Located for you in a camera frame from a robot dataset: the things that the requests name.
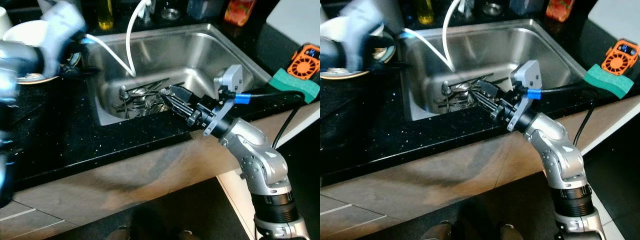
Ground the green sponge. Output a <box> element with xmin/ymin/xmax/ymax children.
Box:
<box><xmin>268</xmin><ymin>68</ymin><xmax>321</xmax><ymax>104</ymax></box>
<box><xmin>583</xmin><ymin>64</ymin><xmax>633</xmax><ymax>99</ymax></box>

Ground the thin white hose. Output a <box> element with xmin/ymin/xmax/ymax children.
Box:
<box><xmin>404</xmin><ymin>28</ymin><xmax>456</xmax><ymax>72</ymax></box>
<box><xmin>85</xmin><ymin>33</ymin><xmax>135</xmax><ymax>77</ymax></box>

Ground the stainless steel sink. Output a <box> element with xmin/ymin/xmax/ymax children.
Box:
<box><xmin>400</xmin><ymin>18</ymin><xmax>590</xmax><ymax>122</ymax></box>
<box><xmin>81</xmin><ymin>22</ymin><xmax>274</xmax><ymax>127</ymax></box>

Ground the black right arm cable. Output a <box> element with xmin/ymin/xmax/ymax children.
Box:
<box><xmin>527</xmin><ymin>86</ymin><xmax>600</xmax><ymax>147</ymax></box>
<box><xmin>234</xmin><ymin>89</ymin><xmax>307</xmax><ymax>151</ymax></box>

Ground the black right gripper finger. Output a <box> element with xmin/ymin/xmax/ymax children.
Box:
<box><xmin>161</xmin><ymin>97</ymin><xmax>193</xmax><ymax>125</ymax></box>
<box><xmin>472</xmin><ymin>93</ymin><xmax>497</xmax><ymax>120</ymax></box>
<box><xmin>481</xmin><ymin>81</ymin><xmax>507</xmax><ymax>103</ymax></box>
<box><xmin>170</xmin><ymin>86</ymin><xmax>203</xmax><ymax>108</ymax></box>

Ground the dark sponge holder box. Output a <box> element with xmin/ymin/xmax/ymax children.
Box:
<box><xmin>187</xmin><ymin>0</ymin><xmax>224</xmax><ymax>21</ymax></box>
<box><xmin>510</xmin><ymin>0</ymin><xmax>546</xmax><ymax>16</ymax></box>

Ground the steel spoon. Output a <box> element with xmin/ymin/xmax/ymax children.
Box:
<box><xmin>442</xmin><ymin>81</ymin><xmax>453</xmax><ymax>113</ymax></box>
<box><xmin>120</xmin><ymin>86</ymin><xmax>132</xmax><ymax>119</ymax></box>
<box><xmin>131</xmin><ymin>86</ymin><xmax>163</xmax><ymax>99</ymax></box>
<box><xmin>452</xmin><ymin>82</ymin><xmax>481</xmax><ymax>94</ymax></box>

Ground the beige cabinet front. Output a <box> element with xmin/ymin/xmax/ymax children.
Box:
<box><xmin>320</xmin><ymin>95</ymin><xmax>640</xmax><ymax>226</ymax></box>
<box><xmin>0</xmin><ymin>102</ymin><xmax>321</xmax><ymax>223</ymax></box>

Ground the floral plate teal rim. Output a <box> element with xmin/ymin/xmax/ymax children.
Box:
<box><xmin>320</xmin><ymin>45</ymin><xmax>397</xmax><ymax>81</ymax></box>
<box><xmin>2</xmin><ymin>20</ymin><xmax>82</xmax><ymax>85</ymax></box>

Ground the black floor mat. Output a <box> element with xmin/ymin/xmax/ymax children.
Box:
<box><xmin>357</xmin><ymin>172</ymin><xmax>556</xmax><ymax>240</ymax></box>
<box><xmin>47</xmin><ymin>177</ymin><xmax>238</xmax><ymax>240</ymax></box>

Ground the orange handheld fan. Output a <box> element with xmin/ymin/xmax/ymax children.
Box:
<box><xmin>601</xmin><ymin>39</ymin><xmax>640</xmax><ymax>76</ymax></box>
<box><xmin>287</xmin><ymin>43</ymin><xmax>321</xmax><ymax>81</ymax></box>

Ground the orange dish soap bottle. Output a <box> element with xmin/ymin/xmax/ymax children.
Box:
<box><xmin>545</xmin><ymin>0</ymin><xmax>576</xmax><ymax>23</ymax></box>
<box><xmin>223</xmin><ymin>0</ymin><xmax>257</xmax><ymax>27</ymax></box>

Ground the steel fork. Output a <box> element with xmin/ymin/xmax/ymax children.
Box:
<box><xmin>462</xmin><ymin>92</ymin><xmax>488</xmax><ymax>109</ymax></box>
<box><xmin>142</xmin><ymin>97</ymin><xmax>168</xmax><ymax>115</ymax></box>

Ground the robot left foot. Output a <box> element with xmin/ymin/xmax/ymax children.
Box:
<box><xmin>107</xmin><ymin>226</ymin><xmax>132</xmax><ymax>240</ymax></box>
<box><xmin>421</xmin><ymin>221</ymin><xmax>453</xmax><ymax>240</ymax></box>

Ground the yellow oil bottle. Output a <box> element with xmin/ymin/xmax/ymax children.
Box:
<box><xmin>97</xmin><ymin>0</ymin><xmax>115</xmax><ymax>31</ymax></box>
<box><xmin>417</xmin><ymin>0</ymin><xmax>435</xmax><ymax>26</ymax></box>

